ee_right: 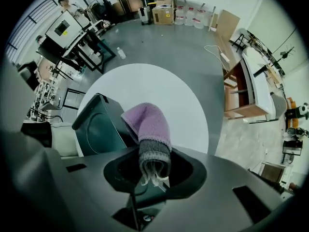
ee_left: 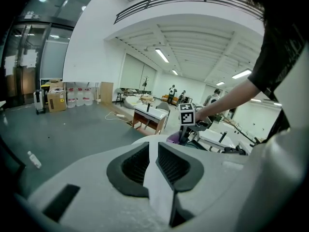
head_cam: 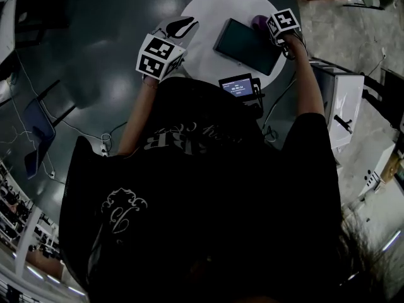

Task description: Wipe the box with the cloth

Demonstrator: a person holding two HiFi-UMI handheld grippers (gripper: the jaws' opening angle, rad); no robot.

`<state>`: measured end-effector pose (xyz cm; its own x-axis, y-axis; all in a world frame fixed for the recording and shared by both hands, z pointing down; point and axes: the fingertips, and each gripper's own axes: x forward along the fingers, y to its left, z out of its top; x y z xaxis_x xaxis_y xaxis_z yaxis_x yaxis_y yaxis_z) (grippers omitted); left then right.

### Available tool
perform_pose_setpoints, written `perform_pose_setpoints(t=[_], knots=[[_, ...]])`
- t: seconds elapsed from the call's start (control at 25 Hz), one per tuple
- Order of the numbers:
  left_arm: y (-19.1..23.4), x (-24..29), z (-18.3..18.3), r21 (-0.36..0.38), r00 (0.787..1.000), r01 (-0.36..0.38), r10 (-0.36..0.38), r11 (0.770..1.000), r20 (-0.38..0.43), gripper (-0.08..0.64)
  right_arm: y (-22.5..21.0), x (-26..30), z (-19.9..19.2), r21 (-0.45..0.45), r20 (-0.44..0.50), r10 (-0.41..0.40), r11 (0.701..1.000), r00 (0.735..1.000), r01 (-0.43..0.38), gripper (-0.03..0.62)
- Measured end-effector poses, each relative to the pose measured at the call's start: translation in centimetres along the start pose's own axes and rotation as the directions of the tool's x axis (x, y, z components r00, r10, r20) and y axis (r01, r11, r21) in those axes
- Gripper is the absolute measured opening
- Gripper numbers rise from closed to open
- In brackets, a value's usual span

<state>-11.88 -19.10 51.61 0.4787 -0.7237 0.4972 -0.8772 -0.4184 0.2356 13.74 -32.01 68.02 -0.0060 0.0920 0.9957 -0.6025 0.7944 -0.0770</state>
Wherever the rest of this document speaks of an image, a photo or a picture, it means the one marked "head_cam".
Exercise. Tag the black faucet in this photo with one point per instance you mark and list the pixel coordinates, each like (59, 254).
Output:
(342, 122)

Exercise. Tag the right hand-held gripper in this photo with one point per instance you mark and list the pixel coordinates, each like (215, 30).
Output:
(284, 22)

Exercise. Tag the black frame glass cabinet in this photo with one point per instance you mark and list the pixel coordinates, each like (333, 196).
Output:
(41, 11)

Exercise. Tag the white desk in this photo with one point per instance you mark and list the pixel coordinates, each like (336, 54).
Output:
(8, 27)

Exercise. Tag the brown cardboard box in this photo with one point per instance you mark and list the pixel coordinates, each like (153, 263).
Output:
(390, 168)

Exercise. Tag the person's black printed shirt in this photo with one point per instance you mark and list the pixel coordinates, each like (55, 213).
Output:
(205, 200)

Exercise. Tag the blue chair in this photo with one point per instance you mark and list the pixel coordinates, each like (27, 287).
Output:
(39, 128)

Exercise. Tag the small black display screen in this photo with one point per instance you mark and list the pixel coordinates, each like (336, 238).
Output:
(235, 87)

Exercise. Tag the white power strip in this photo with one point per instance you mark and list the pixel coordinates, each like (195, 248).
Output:
(104, 150)

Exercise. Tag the black frame table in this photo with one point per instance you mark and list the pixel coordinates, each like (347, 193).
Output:
(394, 90)

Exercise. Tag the person's right forearm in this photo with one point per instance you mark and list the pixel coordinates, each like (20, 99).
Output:
(307, 80)

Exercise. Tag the person's left forearm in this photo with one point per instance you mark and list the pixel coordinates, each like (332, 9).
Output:
(135, 122)

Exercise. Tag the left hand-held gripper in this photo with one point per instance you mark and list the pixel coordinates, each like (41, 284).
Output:
(154, 58)

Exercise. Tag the white vanity cabinet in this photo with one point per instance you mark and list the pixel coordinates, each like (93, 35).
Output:
(345, 96)

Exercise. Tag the dark green box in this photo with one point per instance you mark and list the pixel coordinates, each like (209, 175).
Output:
(246, 46)

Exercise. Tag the purple cloth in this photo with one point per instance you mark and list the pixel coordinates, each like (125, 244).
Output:
(259, 22)

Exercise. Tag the white appliance with round holes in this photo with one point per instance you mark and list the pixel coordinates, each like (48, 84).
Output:
(382, 163)

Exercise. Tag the white shelf of devices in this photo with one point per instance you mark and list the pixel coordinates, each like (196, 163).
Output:
(19, 207)

